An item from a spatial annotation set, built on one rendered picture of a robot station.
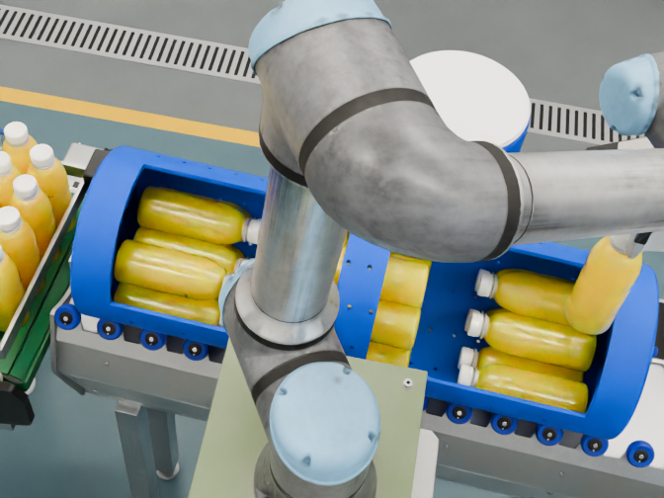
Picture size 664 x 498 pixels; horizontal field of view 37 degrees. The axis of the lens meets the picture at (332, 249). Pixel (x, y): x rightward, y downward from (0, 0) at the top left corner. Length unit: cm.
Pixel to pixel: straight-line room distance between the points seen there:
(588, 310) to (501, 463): 43
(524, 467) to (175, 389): 61
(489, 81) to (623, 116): 103
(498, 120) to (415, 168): 127
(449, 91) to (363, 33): 124
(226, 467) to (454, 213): 63
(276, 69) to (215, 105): 259
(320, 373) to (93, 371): 81
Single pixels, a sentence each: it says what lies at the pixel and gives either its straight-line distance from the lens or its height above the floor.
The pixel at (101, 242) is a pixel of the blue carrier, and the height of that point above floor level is 120.
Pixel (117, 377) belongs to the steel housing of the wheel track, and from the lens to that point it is 182.
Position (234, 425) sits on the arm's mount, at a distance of 130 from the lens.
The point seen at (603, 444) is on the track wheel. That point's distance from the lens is 172.
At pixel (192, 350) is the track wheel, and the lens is 170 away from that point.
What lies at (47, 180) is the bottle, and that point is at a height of 106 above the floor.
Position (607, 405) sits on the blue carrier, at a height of 114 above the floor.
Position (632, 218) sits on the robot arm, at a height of 178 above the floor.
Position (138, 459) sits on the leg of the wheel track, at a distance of 222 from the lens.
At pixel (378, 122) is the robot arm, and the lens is 73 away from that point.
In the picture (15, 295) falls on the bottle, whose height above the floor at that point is 100.
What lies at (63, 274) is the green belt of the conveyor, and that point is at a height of 90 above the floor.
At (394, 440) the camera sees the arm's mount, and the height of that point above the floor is 127.
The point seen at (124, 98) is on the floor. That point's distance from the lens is 343.
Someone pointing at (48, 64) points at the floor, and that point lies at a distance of 357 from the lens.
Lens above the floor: 243
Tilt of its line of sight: 54 degrees down
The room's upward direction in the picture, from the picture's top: 8 degrees clockwise
